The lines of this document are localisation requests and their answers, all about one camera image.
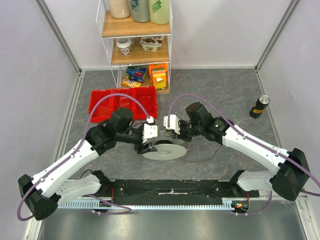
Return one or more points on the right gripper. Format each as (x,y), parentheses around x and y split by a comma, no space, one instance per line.
(182,136)

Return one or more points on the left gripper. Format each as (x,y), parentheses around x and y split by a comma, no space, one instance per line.
(140,148)

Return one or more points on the white perforated spool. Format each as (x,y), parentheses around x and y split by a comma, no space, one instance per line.
(165,147)

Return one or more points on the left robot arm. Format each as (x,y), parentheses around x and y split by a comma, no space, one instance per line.
(45,191)

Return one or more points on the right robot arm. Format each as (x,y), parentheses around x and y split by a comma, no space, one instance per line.
(285,171)

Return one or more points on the red compartment bin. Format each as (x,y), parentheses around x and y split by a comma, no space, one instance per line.
(145,95)

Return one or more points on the orange yellow sponge box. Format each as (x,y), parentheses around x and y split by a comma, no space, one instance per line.
(158,73)

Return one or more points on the yellow candy pack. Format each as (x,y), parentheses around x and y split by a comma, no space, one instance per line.
(128,83)

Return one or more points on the blue green sponge pack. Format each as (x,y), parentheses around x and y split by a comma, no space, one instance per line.
(136,73)

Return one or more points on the black yellow can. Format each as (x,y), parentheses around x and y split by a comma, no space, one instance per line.
(260,105)

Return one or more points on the white pudding cup pack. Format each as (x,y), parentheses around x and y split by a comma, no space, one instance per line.
(151,43)

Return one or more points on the white paper cup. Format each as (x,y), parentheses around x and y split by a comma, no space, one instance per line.
(124,44)

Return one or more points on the light green bottle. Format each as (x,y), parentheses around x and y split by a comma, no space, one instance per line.
(159,11)

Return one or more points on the grey green bottle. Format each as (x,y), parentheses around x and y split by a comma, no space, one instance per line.
(139,10)

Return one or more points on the beige bottle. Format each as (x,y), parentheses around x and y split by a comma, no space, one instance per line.
(119,9)

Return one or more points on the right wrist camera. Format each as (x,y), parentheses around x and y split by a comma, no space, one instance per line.
(171,122)

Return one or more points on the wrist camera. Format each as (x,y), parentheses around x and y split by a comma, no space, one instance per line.
(171,122)
(149,132)

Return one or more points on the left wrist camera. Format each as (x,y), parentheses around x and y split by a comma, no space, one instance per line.
(149,132)

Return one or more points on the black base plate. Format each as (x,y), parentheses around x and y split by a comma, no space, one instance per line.
(190,192)

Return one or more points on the grey cable duct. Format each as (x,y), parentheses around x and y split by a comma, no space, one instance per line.
(94,204)

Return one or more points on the white wire wooden shelf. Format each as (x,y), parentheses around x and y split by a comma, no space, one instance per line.
(111,29)

